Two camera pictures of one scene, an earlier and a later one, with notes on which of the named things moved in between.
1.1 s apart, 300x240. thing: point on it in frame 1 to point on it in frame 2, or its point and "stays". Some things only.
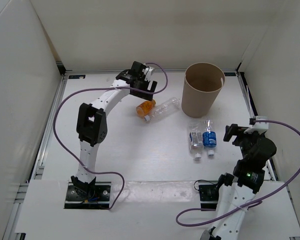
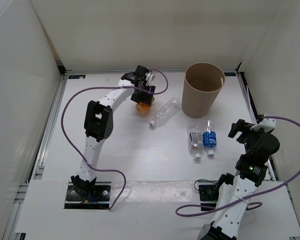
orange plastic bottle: (144, 108) stays
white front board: (146, 209) stays
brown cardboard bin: (203, 82) stays
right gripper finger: (236, 142) to (241, 139)
